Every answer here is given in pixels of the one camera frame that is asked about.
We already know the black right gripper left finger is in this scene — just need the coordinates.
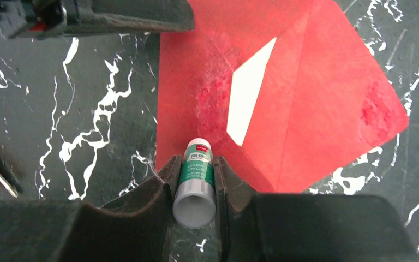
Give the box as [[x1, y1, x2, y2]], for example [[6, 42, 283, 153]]
[[0, 155, 182, 261]]

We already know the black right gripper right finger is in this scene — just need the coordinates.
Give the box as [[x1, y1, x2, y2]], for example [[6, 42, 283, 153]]
[[213, 156, 417, 261]]

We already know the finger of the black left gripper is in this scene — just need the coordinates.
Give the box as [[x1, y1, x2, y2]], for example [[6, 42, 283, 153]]
[[0, 0, 195, 39]]

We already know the white green glue stick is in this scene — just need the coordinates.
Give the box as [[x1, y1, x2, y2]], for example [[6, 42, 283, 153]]
[[172, 138, 216, 229]]

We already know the red paper envelope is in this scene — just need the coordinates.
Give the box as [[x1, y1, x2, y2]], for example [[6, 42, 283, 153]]
[[155, 1, 409, 193]]

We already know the peach lined letter paper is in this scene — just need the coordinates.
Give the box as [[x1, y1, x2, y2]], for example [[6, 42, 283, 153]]
[[226, 37, 277, 146]]

